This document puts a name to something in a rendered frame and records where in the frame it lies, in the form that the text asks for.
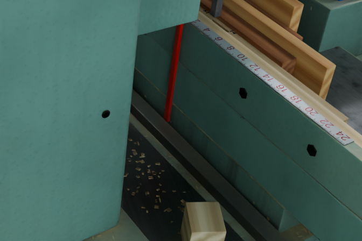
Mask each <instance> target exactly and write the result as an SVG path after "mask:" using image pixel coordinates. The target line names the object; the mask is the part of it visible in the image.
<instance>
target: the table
mask: <svg viewBox="0 0 362 241"><path fill-rule="evenodd" d="M318 53H319V54H321V55H322V56H324V57H325V58H327V59H328V60H330V61H331V62H332V63H334V64H335V65H336V67H335V71H334V74H333V77H332V80H331V83H330V87H329V90H328V94H327V96H326V99H325V101H327V102H328V103H329V104H331V105H332V106H333V107H334V108H336V109H337V110H338V111H340V112H341V113H342V114H343V115H345V116H346V117H347V118H349V120H348V122H347V125H349V126H350V127H351V128H353V129H354V130H356V131H357V132H358V133H360V134H361V135H362V54H361V55H359V56H354V55H352V54H351V53H350V52H348V51H347V50H345V49H343V48H342V47H340V46H338V48H336V49H335V48H331V49H328V50H326V51H322V52H318ZM171 61H172V55H171V54H170V53H169V52H168V51H167V50H166V49H164V48H163V47H162V46H161V45H160V44H159V43H158V42H156V41H155V40H154V39H153V38H152V37H151V36H149V35H148V34H147V33H146V34H142V35H138V36H137V46H136V57H135V67H136V68H137V69H138V70H139V71H140V72H141V73H142V74H143V75H144V76H145V77H146V78H147V79H148V80H149V81H151V82H152V83H153V84H154V85H155V86H156V87H157V88H158V89H159V90H160V91H161V92H162V93H163V94H164V95H165V96H167V92H168V84H169V76H170V68H171ZM172 102H173V103H174V104H175V105H176V106H177V107H179V108H180V109H181V111H182V112H183V113H184V114H186V115H187V116H188V117H189V118H190V119H191V120H192V121H193V122H194V123H195V124H197V125H198V126H199V127H200V128H201V129H202V130H203V131H204V132H205V133H206V134H207V135H208V136H209V137H210V138H211V139H212V140H213V141H215V142H216V143H217V144H218V145H219V146H220V147H221V148H222V149H223V150H224V151H225V152H226V153H227V154H228V155H229V156H230V157H231V158H233V159H234V160H235V161H236V162H237V163H238V164H239V165H240V166H241V167H242V168H243V169H244V170H245V171H246V172H247V173H248V174H249V175H251V176H252V177H253V178H254V179H255V180H256V181H257V182H258V183H259V184H260V185H261V186H262V187H263V188H264V189H265V190H266V191H267V192H269V193H270V194H271V195H272V196H273V197H274V198H275V199H276V200H278V201H279V202H280V203H281V204H282V205H283V206H284V207H285V208H286V209H287V210H288V211H289V212H290V213H291V214H292V215H293V216H294V217H296V218H297V219H298V220H299V221H300V222H301V223H302V224H303V225H304V226H305V227H306V228H307V229H308V230H309V231H310V232H311V233H312V234H313V235H315V236H316V237H317V238H318V239H319V240H320V241H362V219H361V218H359V217H358V216H357V215H356V214H355V213H354V212H353V211H351V210H350V209H349V208H348V207H347V206H346V205H344V204H343V203H342V202H341V201H340V200H339V199H337V198H336V197H335V196H334V195H333V194H331V193H330V192H329V191H328V190H327V189H326V188H325V187H323V186H322V185H321V184H320V183H319V182H318V181H317V180H315V179H314V178H313V177H312V176H311V175H310V174H309V173H307V172H306V171H305V170H304V169H303V168H302V167H301V166H299V165H298V164H297V163H296V162H294V161H293V159H291V158H290V157H289V156H288V155H286V154H285V153H284V152H283V151H282V150H281V149H280V148H278V147H277V146H276V145H275V144H274V143H273V142H272V141H270V140H269V139H268V138H267V137H266V136H265V135H264V134H262V133H261V132H260V131H259V130H258V129H257V128H256V127H254V126H253V125H252V124H251V123H250V122H249V121H248V120H246V119H245V118H244V117H243V116H241V115H240V114H239V113H238V112H237V111H236V110H235V109H233V108H232V107H231V106H230V105H229V104H228V103H227V102H225V101H224V100H223V99H222V98H221V97H220V96H219V95H217V94H216V93H215V92H214V91H213V90H212V89H211V88H209V87H208V86H207V85H206V84H205V83H204V82H203V81H201V80H200V79H199V78H198V77H196V76H195V75H194V74H193V73H192V72H191V71H190V70H188V69H187V68H186V67H185V66H184V65H183V64H182V63H180V62H179V61H178V67H177V75H176V82H175V89H174V94H173V101H172Z"/></svg>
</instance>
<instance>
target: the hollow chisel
mask: <svg viewBox="0 0 362 241"><path fill-rule="evenodd" d="M222 4H223V0H212V5H211V11H210V15H211V16H213V17H214V18H215V17H220V16H221V9H222Z"/></svg>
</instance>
